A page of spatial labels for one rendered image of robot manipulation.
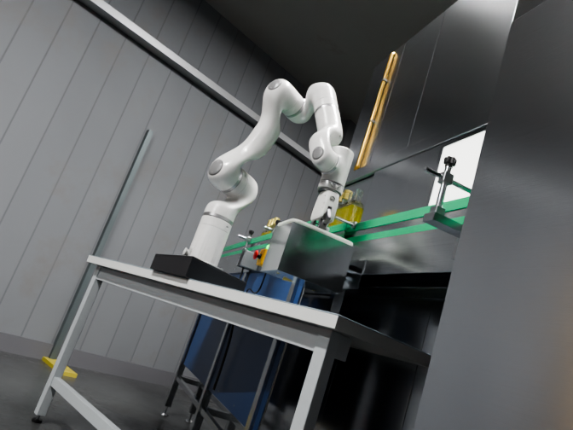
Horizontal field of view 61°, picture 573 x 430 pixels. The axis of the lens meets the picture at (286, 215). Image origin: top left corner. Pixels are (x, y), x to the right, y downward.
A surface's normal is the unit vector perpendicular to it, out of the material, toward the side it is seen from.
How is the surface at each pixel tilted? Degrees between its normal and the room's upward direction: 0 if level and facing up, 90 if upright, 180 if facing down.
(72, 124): 90
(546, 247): 90
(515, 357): 90
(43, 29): 90
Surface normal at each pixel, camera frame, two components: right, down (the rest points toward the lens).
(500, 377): -0.88, -0.37
